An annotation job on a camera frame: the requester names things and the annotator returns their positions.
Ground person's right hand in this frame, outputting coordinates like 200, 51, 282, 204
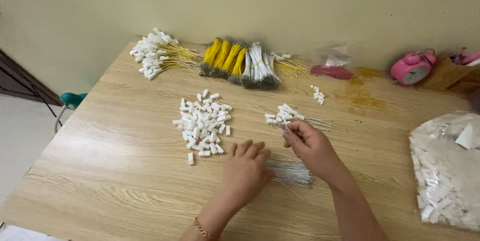
283, 120, 349, 188

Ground person's left hand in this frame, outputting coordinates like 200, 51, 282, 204
221, 140, 275, 211

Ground small cluster of white connectors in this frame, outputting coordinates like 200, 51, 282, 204
310, 85, 326, 106

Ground pile of loose white connectors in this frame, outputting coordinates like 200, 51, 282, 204
172, 89, 233, 166

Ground clear bag with red contents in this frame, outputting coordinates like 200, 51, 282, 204
309, 45, 356, 81

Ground pink alarm clock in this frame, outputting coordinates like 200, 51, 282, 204
389, 48, 438, 86

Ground clear bag of white connectors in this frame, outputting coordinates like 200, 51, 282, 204
408, 111, 480, 232

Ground brown cardboard holder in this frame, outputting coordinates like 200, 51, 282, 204
423, 56, 480, 93

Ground pink object in holder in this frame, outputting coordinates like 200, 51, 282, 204
449, 47, 480, 67

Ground white cloth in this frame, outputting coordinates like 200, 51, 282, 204
0, 224, 66, 241

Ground loose spread of white wires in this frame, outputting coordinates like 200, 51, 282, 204
264, 153, 315, 190

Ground pile of white-wired connectors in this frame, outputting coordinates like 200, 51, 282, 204
264, 103, 346, 133

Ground gold chain bracelet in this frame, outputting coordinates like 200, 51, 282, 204
193, 217, 220, 241

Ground small heap yellow-wired connectors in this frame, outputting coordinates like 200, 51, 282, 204
270, 53, 314, 82

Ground white wire bundle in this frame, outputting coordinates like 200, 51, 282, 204
248, 42, 281, 91
241, 50, 254, 90

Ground yellow wire bundle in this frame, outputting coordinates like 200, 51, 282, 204
199, 37, 223, 77
219, 43, 242, 81
210, 39, 232, 79
227, 47, 248, 85

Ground pile of yellow-wired white connectors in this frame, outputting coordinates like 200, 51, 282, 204
129, 27, 204, 81

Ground dark wooden door frame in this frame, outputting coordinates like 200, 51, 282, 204
0, 49, 64, 107

